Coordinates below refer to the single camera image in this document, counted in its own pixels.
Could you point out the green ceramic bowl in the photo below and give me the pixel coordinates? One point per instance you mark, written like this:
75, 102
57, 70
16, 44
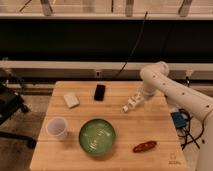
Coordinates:
97, 137

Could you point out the black rectangular phone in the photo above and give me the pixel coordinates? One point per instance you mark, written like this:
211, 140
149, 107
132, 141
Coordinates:
99, 92

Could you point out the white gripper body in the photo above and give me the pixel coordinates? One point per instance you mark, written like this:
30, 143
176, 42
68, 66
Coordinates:
147, 92

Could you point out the red chili pepper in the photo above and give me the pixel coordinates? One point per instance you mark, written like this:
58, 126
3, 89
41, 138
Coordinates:
143, 147

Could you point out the translucent plastic cup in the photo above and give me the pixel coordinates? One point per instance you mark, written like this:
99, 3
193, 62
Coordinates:
57, 128

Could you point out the black chair base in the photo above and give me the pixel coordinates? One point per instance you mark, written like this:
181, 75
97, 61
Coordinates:
10, 102

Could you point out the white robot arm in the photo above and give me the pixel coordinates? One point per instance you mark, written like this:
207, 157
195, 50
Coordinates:
155, 77

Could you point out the white wall outlet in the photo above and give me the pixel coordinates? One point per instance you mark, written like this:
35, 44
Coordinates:
98, 74

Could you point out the white rectangular sponge block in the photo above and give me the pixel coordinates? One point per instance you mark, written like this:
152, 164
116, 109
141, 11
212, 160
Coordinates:
71, 100

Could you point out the blue electronic box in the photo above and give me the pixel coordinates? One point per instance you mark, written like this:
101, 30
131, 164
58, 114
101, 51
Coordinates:
178, 120

